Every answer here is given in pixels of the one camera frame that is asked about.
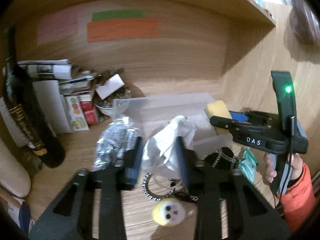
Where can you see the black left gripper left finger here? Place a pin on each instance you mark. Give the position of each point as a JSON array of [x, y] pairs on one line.
[[70, 214]]

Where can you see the right hand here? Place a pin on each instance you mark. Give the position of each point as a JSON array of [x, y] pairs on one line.
[[296, 164]]

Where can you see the stack of papers and magazines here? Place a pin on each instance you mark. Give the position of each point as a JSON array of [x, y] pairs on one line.
[[70, 76]]

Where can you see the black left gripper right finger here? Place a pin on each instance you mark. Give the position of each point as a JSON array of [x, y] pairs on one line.
[[249, 214]]

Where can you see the white floral cloth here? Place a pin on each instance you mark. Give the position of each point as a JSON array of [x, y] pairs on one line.
[[160, 154]]

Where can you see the yellow sponge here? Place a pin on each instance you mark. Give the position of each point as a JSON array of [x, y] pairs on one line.
[[217, 108]]

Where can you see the green striped sock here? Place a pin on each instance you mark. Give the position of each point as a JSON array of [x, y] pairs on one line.
[[248, 164]]

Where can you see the dark wine bottle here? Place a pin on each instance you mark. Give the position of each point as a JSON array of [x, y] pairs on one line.
[[23, 106]]

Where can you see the orange paper note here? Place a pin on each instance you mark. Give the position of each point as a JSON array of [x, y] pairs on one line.
[[115, 29]]

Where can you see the pink paper note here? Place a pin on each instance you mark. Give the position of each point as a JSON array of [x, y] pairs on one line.
[[58, 25]]

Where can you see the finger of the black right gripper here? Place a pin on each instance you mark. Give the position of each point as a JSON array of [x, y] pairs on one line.
[[241, 117], [229, 124]]

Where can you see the glass bowl with stones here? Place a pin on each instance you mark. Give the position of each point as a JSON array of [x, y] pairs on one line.
[[105, 106]]

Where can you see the white folded card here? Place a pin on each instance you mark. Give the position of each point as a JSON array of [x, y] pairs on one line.
[[111, 85]]

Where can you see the beige cushion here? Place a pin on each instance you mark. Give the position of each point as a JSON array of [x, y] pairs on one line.
[[14, 177]]

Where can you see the black pouch with chain trim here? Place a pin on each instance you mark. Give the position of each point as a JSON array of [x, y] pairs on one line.
[[221, 159]]

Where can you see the yellow plush ball face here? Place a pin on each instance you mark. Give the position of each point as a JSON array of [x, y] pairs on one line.
[[169, 212]]

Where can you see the fruit picture carton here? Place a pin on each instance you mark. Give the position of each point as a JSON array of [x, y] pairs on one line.
[[77, 118]]

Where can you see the white box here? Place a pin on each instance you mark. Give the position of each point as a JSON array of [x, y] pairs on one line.
[[51, 103]]

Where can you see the red small box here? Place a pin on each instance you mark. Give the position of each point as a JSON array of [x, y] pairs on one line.
[[90, 112]]

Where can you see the silver crinkled plastic bag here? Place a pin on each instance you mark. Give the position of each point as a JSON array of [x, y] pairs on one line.
[[119, 137]]

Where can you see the green paper note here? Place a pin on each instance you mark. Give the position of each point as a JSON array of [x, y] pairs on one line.
[[117, 14]]

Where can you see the clear plastic storage bin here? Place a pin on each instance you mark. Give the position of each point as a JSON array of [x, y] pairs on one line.
[[153, 113]]

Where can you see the dark brown hanging bag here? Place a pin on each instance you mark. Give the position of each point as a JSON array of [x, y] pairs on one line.
[[304, 23]]

